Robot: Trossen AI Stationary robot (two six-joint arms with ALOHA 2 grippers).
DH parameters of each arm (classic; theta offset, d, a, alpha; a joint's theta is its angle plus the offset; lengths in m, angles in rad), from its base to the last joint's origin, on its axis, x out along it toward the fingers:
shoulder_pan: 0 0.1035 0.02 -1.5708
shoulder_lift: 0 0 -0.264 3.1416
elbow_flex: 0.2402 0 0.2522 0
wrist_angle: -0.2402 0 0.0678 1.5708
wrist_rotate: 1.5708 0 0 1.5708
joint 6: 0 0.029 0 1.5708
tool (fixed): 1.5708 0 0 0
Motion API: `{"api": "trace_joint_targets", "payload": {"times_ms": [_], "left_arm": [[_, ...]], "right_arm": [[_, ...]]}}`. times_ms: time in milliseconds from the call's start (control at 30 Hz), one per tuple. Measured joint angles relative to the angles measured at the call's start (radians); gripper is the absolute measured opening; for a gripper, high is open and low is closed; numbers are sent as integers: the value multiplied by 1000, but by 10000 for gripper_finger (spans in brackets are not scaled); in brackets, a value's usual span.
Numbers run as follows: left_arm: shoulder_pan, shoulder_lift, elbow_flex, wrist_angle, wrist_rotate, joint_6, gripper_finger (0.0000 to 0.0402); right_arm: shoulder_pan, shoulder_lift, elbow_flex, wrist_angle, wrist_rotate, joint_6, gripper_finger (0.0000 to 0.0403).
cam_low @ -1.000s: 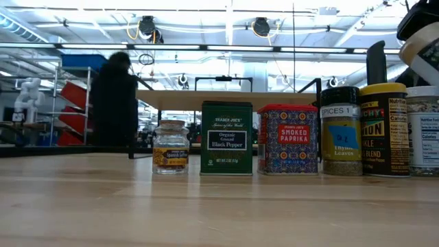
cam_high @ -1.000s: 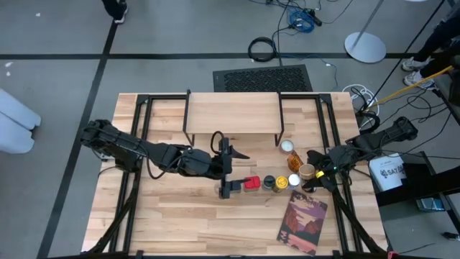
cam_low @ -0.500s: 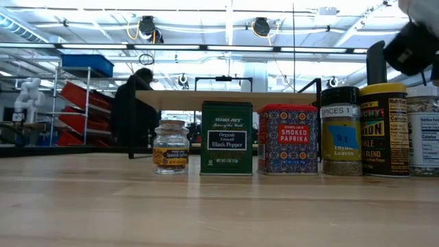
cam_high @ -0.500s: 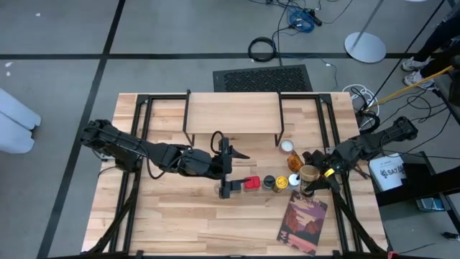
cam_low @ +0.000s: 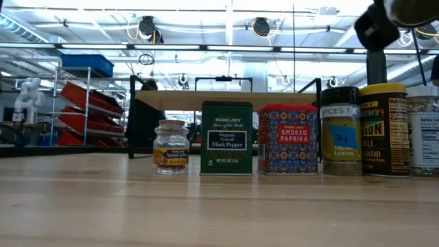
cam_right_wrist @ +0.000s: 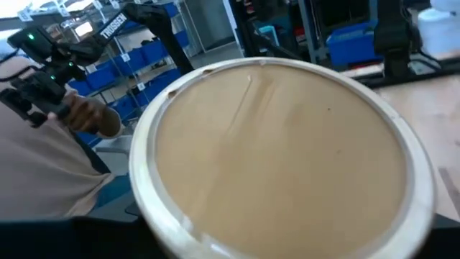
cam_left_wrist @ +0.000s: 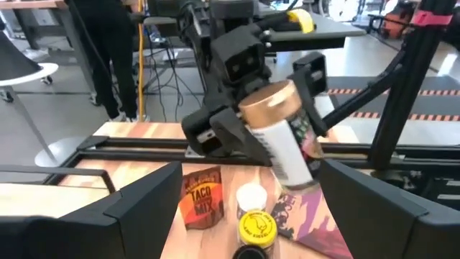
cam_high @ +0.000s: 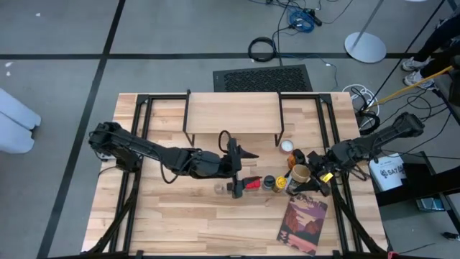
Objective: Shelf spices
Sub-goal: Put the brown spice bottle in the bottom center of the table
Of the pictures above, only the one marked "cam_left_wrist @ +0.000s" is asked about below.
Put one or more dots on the book with colourful landscape cover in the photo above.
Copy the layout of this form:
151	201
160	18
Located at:
316	223

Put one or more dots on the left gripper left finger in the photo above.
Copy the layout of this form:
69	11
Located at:
143	223

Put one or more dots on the chili onion jar yellow lid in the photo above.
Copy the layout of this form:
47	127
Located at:
258	226

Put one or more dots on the grey floor lamp stand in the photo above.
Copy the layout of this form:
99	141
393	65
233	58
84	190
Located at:
61	151

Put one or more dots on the wooden shelf riser black frame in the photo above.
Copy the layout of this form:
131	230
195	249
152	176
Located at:
43	198

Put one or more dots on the wooden workbench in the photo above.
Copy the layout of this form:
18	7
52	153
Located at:
32	4

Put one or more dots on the orange spice pouch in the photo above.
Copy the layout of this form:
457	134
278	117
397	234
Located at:
201	201

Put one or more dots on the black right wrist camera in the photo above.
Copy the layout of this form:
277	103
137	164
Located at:
240	61

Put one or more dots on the person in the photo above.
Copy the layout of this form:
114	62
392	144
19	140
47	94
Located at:
115	43

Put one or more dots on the furikake glass jar tan lid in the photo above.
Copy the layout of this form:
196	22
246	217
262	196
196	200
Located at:
284	154

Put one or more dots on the bagel seasoning jar white lid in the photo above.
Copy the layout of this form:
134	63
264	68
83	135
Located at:
251	196

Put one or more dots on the dark grey desk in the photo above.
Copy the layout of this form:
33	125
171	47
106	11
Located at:
330	36

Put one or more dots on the black side cart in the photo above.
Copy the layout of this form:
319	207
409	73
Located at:
431	187

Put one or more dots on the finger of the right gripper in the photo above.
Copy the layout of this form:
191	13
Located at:
223	133
309	72

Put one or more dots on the thyme leaves jar black lid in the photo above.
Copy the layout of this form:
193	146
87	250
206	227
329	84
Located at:
249	253

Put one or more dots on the red clamp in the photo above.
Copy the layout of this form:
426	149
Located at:
431	18

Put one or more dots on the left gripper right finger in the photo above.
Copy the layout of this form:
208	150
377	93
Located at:
373	230

